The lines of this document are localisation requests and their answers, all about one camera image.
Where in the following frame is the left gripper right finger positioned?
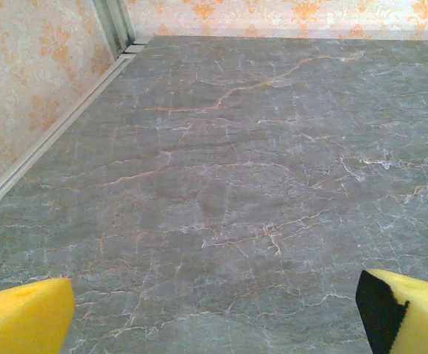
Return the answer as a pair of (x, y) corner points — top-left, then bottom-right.
(356, 268), (428, 354)

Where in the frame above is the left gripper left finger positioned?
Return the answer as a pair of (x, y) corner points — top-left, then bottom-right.
(0, 277), (76, 354)

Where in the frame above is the wide aluminium edge rail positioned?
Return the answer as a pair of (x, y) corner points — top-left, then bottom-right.
(0, 43), (147, 224)

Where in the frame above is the thin aluminium edge rail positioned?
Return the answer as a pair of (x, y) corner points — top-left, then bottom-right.
(134, 29), (428, 41)

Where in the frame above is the aluminium frame post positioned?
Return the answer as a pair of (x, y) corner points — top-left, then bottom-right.
(90, 0), (138, 60)

